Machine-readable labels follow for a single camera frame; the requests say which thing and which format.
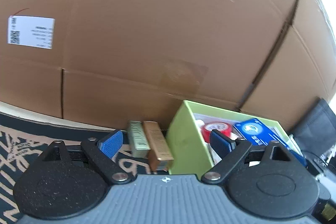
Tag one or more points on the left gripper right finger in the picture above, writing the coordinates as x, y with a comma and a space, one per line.
232, 154

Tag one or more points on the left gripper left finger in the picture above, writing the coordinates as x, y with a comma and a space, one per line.
100, 153

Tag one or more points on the red tape roll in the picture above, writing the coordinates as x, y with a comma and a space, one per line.
223, 127

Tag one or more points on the blue box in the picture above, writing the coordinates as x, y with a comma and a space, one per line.
255, 131

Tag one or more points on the bronze cosmetic box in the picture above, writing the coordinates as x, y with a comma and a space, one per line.
159, 156

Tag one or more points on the pale green gold box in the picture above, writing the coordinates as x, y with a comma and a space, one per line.
137, 140

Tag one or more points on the light green open box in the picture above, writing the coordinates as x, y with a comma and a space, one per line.
185, 141

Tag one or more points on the dark grey fabric bag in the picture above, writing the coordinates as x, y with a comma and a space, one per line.
315, 132

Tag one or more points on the black letter-pattern mat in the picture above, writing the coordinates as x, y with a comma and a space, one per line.
23, 141

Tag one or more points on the large brown cardboard box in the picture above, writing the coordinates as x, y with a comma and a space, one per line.
116, 60

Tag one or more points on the white shipping label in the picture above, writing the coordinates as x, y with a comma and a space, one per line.
30, 31

